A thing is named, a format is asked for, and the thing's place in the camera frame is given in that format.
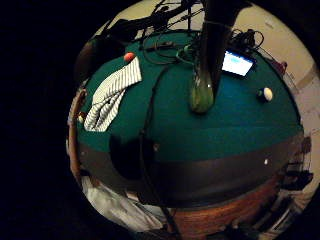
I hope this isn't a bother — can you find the black and white striped cloth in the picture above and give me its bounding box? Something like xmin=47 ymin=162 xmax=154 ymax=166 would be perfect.
xmin=83 ymin=56 xmax=143 ymax=133

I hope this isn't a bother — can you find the black tripod stand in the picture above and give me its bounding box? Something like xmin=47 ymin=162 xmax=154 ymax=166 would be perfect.
xmin=105 ymin=0 xmax=205 ymax=37

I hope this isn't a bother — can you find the green table cloth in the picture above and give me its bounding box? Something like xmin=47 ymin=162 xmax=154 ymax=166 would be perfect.
xmin=77 ymin=31 xmax=304 ymax=164

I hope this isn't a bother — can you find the the person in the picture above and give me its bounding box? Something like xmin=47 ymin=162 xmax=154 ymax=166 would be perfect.
xmin=80 ymin=175 xmax=169 ymax=233

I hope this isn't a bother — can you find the white ball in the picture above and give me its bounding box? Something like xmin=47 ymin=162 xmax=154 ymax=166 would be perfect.
xmin=256 ymin=86 xmax=275 ymax=103

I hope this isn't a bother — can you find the looped black cable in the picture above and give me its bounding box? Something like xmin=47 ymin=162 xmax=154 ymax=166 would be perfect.
xmin=141 ymin=32 xmax=201 ymax=66

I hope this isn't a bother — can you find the long black cable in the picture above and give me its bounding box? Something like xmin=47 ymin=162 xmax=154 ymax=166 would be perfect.
xmin=138 ymin=64 xmax=183 ymax=239

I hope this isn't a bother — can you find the orange ball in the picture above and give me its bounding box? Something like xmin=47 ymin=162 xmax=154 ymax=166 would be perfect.
xmin=123 ymin=51 xmax=137 ymax=63

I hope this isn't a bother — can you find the tablet with lit screen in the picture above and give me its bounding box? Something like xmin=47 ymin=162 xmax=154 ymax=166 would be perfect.
xmin=221 ymin=49 xmax=257 ymax=79

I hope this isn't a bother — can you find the bundle of black cables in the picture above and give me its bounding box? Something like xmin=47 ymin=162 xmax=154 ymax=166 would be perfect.
xmin=229 ymin=28 xmax=265 ymax=52

